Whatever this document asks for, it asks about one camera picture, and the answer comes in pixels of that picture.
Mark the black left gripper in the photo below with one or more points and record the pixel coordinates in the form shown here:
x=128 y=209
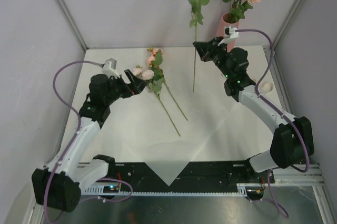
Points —
x=139 y=85

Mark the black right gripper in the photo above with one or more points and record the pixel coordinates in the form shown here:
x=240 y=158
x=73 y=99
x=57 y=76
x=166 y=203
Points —
x=206 y=49

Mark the white wrapping paper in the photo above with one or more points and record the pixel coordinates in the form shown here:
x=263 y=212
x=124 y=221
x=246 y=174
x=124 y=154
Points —
x=170 y=131

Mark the cream printed ribbon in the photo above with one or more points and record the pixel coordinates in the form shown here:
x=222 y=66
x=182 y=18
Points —
x=266 y=87

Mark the pink flower bouquet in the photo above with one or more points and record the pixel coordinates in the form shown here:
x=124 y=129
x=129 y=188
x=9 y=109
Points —
x=155 y=60

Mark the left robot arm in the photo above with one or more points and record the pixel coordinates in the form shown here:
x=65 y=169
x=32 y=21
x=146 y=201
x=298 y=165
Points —
x=60 y=184

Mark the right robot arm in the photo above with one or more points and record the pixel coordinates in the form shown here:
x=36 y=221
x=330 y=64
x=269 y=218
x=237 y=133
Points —
x=292 y=137

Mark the pink tall vase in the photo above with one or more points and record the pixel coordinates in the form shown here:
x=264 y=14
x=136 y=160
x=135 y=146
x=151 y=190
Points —
x=221 y=26

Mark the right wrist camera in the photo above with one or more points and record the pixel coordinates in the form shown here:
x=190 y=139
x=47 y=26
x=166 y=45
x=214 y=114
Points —
x=230 y=35

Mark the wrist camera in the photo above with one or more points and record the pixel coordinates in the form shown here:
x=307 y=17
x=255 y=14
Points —
x=230 y=35
x=109 y=68

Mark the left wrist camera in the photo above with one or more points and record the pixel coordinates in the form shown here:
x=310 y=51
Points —
x=109 y=68

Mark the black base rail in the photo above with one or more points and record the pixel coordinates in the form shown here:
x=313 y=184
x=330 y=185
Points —
x=196 y=177

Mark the right aluminium frame post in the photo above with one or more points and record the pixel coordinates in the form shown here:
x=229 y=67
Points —
x=287 y=21

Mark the aluminium frame post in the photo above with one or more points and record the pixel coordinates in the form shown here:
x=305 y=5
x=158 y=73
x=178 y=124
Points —
x=71 y=23
x=287 y=21

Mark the left aluminium frame post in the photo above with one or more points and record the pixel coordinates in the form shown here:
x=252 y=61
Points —
x=71 y=23

